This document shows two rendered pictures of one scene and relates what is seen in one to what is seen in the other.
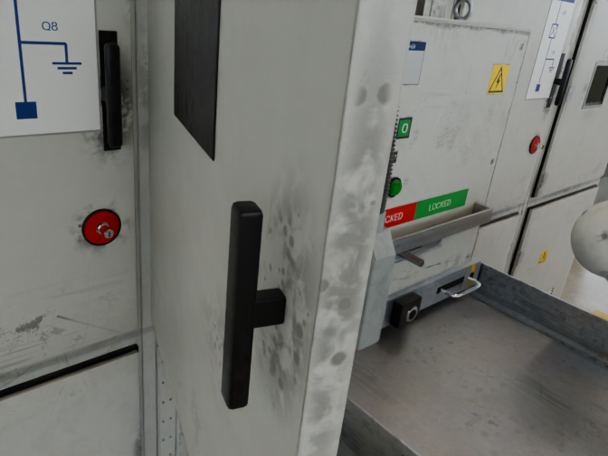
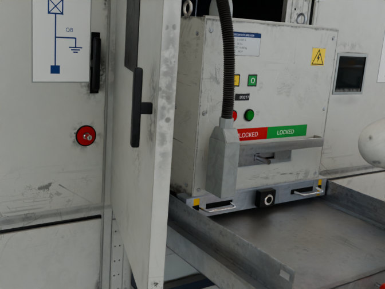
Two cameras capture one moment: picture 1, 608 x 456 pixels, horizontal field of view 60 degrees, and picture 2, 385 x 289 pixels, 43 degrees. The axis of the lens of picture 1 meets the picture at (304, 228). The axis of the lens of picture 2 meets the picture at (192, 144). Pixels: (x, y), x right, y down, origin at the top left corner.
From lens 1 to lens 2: 58 cm
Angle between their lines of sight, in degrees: 13
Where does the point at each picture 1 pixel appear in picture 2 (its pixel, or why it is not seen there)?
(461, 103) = (292, 69)
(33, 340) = (46, 196)
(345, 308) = (168, 99)
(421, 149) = (266, 94)
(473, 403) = (297, 242)
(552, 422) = (345, 252)
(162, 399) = (114, 258)
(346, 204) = (165, 61)
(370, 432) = (223, 236)
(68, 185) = (70, 110)
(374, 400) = not seen: hidden behind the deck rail
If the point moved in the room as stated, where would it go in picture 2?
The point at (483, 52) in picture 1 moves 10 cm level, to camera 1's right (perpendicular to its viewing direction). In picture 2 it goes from (303, 40) to (339, 43)
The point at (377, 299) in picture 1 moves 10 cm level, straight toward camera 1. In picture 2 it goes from (230, 167) to (218, 177)
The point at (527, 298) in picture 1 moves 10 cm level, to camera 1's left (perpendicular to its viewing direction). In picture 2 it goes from (354, 199) to (321, 195)
